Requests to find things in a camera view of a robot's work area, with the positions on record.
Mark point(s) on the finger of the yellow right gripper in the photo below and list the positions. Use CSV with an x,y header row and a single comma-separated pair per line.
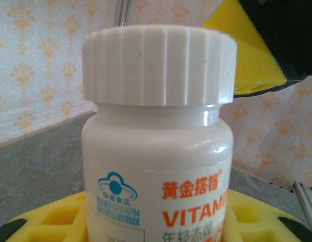
x,y
254,60

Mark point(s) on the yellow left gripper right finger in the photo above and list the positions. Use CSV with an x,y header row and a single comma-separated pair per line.
x,y
259,221

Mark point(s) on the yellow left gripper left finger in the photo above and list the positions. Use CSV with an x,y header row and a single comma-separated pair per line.
x,y
45,227

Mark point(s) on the white ribbed bottle cap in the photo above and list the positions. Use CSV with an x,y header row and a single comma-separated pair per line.
x,y
158,65

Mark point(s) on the white vitamin pill bottle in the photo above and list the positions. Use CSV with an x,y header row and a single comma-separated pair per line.
x,y
158,156

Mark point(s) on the aluminium side rail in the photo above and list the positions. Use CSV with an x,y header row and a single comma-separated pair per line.
x,y
306,201

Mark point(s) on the aluminium frame post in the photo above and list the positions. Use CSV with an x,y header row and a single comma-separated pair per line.
x,y
123,11

